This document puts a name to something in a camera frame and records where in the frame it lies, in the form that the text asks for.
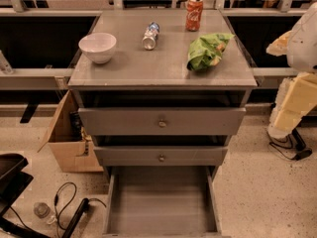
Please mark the orange soda can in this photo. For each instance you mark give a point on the orange soda can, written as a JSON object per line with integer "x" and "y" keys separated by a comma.
{"x": 194, "y": 10}

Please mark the clear plastic bottle on floor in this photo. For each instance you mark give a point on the clear plastic bottle on floor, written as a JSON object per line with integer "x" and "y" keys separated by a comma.
{"x": 44, "y": 212}

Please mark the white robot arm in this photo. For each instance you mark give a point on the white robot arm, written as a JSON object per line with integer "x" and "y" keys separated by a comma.
{"x": 299, "y": 44}

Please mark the open grey bottom drawer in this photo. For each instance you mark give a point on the open grey bottom drawer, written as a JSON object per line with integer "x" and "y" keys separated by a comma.
{"x": 161, "y": 202}

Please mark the grey middle drawer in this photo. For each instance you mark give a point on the grey middle drawer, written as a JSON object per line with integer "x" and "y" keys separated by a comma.
{"x": 160, "y": 156}

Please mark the cardboard box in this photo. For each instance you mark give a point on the cardboard box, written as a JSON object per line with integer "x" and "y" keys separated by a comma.
{"x": 72, "y": 155}

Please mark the crushed silver blue can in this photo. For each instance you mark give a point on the crushed silver blue can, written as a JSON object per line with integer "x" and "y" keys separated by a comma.
{"x": 151, "y": 35}

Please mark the green rice chip bag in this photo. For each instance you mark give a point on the green rice chip bag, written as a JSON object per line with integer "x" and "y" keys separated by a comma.
{"x": 207, "y": 50}

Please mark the black chair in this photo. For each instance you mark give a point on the black chair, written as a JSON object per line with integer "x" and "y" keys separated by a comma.
{"x": 13, "y": 181}

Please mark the white ceramic bowl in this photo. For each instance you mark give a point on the white ceramic bowl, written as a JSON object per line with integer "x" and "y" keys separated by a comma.
{"x": 98, "y": 47}

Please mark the grey top drawer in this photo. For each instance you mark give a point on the grey top drawer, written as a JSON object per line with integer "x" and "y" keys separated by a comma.
{"x": 175, "y": 121}

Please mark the grey drawer cabinet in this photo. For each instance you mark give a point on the grey drawer cabinet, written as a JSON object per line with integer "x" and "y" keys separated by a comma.
{"x": 136, "y": 77}

